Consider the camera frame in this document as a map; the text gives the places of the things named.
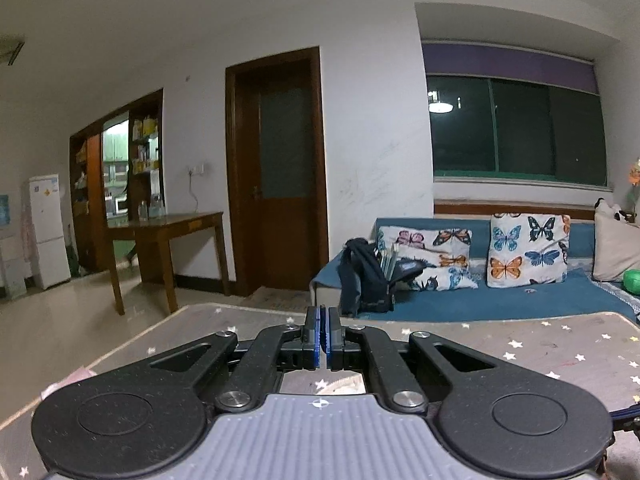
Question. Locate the patterned doormat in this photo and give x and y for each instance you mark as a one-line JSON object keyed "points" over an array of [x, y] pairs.
{"points": [[285, 302]]}

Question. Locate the blue water bottle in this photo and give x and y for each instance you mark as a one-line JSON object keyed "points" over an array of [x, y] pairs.
{"points": [[4, 210]]}

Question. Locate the blue sofa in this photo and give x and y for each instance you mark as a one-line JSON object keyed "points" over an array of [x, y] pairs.
{"points": [[500, 300]]}

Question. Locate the green-framed window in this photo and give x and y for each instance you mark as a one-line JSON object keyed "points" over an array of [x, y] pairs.
{"points": [[525, 130]]}

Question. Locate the purple roller blind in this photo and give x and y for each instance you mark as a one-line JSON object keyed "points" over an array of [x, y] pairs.
{"points": [[500, 62]]}

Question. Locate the white refrigerator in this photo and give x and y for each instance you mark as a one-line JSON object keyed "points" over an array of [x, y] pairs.
{"points": [[47, 235]]}

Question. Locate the square butterfly-print cushion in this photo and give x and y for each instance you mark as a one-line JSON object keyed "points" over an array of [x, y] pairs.
{"points": [[530, 250]]}

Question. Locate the brown wooden door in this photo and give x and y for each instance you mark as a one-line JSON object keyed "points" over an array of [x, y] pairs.
{"points": [[280, 235]]}

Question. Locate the pink and white tissue pack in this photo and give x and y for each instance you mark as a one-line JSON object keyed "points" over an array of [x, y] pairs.
{"points": [[75, 377]]}

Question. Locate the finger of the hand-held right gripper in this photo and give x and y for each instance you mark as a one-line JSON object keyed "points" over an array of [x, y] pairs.
{"points": [[627, 417]]}

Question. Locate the wooden console table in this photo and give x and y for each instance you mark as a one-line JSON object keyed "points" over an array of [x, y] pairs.
{"points": [[175, 221]]}

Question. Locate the books in backpack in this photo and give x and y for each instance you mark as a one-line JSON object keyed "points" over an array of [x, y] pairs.
{"points": [[390, 260]]}

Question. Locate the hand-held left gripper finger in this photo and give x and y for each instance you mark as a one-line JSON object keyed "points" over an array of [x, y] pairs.
{"points": [[316, 335], [328, 335]]}

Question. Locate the green round cushion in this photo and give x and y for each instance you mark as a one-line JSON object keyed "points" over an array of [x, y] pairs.
{"points": [[633, 282]]}

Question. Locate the clear glass jar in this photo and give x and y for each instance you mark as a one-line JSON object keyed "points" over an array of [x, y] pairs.
{"points": [[157, 206]]}

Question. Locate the white wall socket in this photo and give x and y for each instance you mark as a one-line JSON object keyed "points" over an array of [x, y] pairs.
{"points": [[197, 170]]}

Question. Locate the white microwave oven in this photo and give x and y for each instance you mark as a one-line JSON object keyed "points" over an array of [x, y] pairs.
{"points": [[121, 204]]}

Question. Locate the wide butterfly-print cushion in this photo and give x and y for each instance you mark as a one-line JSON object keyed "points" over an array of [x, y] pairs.
{"points": [[440, 240]]}

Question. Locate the panda plush toy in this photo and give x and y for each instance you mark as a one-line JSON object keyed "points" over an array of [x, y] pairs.
{"points": [[622, 216]]}

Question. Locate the colourful paper pinwheel flower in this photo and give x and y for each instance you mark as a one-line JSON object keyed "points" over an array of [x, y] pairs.
{"points": [[635, 175]]}

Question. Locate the white water dispenser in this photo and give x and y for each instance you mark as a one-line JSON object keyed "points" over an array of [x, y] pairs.
{"points": [[12, 270]]}

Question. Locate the wooden shelf cabinet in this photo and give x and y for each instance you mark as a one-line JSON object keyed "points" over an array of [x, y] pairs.
{"points": [[90, 185]]}

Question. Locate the plain grey pillow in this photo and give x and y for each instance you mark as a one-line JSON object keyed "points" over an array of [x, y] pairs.
{"points": [[615, 250]]}

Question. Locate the dark blue backpack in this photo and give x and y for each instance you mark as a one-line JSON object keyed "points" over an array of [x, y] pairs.
{"points": [[365, 280]]}

